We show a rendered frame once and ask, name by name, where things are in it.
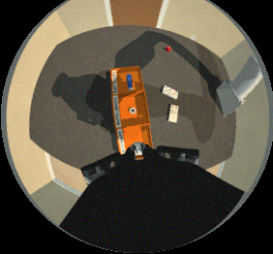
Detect orange labelled bins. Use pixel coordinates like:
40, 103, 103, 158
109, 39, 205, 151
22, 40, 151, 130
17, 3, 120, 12
110, 66, 153, 154

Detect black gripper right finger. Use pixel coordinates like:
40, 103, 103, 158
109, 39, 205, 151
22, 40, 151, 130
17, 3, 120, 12
141, 143, 199, 165

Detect white domino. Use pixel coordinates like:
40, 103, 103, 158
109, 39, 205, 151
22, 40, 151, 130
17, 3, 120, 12
168, 105, 178, 122
162, 86, 178, 100

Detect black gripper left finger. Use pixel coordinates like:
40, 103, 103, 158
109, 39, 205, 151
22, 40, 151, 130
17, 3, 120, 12
81, 144, 136, 186

